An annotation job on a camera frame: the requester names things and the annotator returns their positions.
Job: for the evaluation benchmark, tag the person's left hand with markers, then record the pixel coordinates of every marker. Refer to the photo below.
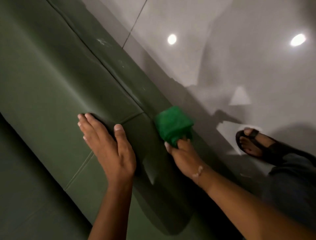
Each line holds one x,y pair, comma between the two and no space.
114,158

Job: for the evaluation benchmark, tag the person's right hand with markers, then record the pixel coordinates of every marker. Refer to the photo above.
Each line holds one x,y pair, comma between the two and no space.
185,159

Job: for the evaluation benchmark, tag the person's left thumb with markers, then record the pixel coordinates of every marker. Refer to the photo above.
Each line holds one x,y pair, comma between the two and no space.
121,138

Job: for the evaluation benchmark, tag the person's right thumb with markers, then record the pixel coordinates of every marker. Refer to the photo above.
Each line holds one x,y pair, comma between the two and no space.
169,147

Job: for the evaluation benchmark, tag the person's left middle finger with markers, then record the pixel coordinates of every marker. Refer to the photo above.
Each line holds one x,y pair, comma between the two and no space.
86,124

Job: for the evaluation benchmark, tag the green cleaning cloth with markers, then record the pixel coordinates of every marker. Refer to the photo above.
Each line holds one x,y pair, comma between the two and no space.
172,124

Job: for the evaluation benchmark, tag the person's left forearm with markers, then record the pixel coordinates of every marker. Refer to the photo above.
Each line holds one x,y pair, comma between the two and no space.
111,212

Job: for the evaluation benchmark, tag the person's right forearm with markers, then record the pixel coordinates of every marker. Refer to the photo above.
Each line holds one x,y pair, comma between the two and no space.
246,210

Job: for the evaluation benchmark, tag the dark green sofa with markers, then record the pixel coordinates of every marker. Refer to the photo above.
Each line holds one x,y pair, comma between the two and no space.
56,86

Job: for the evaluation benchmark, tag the person's foot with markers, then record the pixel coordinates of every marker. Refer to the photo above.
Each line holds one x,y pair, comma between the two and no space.
251,144

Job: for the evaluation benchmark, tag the black sandal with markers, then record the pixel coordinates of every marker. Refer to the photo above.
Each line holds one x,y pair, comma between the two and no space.
271,152

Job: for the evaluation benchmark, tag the person's dark trouser leg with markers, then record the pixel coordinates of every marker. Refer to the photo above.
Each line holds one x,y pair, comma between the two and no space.
293,188

